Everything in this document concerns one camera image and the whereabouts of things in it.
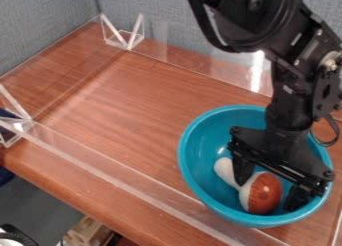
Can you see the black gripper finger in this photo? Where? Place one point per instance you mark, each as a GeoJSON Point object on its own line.
{"type": "Point", "coordinates": [244, 169]}
{"type": "Point", "coordinates": [298, 197]}

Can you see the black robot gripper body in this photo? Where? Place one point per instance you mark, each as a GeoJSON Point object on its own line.
{"type": "Point", "coordinates": [285, 154]}

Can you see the toy mushroom brown cap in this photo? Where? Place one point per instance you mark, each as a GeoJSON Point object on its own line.
{"type": "Point", "coordinates": [260, 194]}

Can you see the blue plastic bowl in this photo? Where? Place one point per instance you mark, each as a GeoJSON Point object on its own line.
{"type": "Point", "coordinates": [202, 147]}

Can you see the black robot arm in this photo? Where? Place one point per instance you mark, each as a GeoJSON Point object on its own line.
{"type": "Point", "coordinates": [305, 51]}

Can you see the clear acrylic back barrier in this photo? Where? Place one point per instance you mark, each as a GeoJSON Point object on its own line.
{"type": "Point", "coordinates": [244, 70]}

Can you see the clear acrylic barrier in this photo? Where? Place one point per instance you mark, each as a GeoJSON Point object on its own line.
{"type": "Point", "coordinates": [146, 210]}
{"type": "Point", "coordinates": [244, 70]}

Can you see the light wooden block below table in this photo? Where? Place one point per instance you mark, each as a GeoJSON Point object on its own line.
{"type": "Point", "coordinates": [90, 233]}

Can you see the clear acrylic front barrier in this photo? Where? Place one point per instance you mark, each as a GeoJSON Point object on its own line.
{"type": "Point", "coordinates": [146, 210]}

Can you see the dark blue object at edge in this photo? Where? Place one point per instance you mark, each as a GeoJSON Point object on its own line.
{"type": "Point", "coordinates": [4, 150]}

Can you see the black white object bottom left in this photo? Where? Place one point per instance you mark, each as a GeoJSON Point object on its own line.
{"type": "Point", "coordinates": [14, 237]}

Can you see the clear acrylic corner bracket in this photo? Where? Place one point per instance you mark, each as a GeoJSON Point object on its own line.
{"type": "Point", "coordinates": [122, 38]}

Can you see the clear acrylic left bracket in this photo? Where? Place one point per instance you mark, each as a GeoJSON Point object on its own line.
{"type": "Point", "coordinates": [15, 119]}

